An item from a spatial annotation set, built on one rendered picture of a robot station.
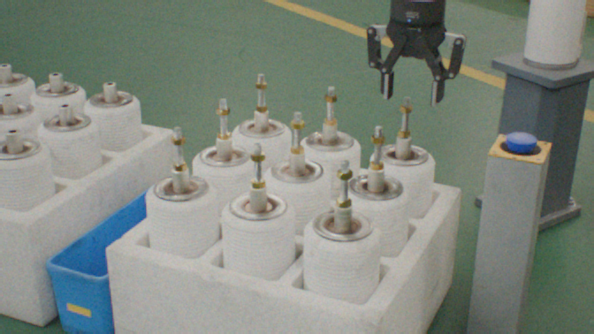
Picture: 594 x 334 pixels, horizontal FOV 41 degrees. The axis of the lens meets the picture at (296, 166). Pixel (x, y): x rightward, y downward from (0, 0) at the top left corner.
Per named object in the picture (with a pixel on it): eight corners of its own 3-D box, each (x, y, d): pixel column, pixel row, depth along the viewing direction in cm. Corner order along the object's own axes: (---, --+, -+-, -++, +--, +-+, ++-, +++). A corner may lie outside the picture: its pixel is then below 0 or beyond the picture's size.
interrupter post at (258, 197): (247, 205, 102) (247, 183, 101) (265, 203, 103) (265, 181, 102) (251, 214, 100) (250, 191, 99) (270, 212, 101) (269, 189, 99)
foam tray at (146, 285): (246, 232, 145) (243, 144, 138) (452, 284, 130) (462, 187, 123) (117, 354, 113) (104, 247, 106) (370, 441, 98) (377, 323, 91)
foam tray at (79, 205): (22, 178, 166) (10, 98, 158) (180, 216, 151) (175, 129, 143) (-139, 269, 133) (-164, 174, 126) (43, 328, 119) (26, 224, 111)
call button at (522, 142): (507, 143, 106) (509, 129, 105) (537, 148, 105) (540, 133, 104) (501, 154, 103) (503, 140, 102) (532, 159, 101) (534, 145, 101)
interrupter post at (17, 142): (15, 147, 119) (11, 127, 118) (27, 150, 118) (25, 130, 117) (3, 153, 117) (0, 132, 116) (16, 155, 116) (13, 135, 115)
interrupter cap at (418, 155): (399, 143, 121) (399, 139, 121) (438, 158, 116) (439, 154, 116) (366, 156, 117) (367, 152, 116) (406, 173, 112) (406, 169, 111)
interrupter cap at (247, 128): (228, 130, 126) (228, 126, 125) (263, 118, 130) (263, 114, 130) (259, 144, 121) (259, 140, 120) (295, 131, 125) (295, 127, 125)
